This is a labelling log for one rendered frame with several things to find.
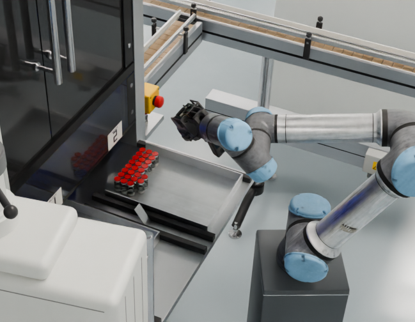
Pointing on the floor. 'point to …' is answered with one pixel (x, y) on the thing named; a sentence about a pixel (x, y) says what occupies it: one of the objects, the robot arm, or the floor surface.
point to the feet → (246, 207)
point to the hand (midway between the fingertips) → (184, 122)
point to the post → (135, 135)
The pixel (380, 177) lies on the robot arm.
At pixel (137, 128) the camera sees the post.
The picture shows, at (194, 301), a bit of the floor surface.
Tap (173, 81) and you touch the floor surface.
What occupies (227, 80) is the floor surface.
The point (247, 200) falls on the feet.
